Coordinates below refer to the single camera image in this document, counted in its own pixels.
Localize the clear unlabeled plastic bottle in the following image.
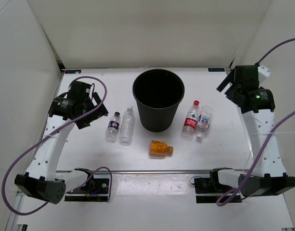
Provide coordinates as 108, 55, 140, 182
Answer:
119, 106, 135, 145

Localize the blue orange label bottle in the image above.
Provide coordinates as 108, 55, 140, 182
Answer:
195, 105, 213, 141

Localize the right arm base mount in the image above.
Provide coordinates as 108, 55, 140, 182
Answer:
189, 168, 233, 204

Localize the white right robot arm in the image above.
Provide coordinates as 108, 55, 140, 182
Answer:
210, 64, 295, 197

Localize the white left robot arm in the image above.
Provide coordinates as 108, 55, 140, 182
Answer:
14, 90, 108, 204

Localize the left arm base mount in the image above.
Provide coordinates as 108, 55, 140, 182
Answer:
61, 167, 113, 202

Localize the small pepsi bottle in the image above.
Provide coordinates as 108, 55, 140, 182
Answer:
105, 112, 121, 142

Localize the red label water bottle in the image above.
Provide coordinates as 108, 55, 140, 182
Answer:
181, 100, 200, 141

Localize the orange juice bottle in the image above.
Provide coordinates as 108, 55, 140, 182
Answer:
148, 140, 174, 158

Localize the black plastic bin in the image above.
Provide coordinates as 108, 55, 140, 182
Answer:
133, 69, 185, 132

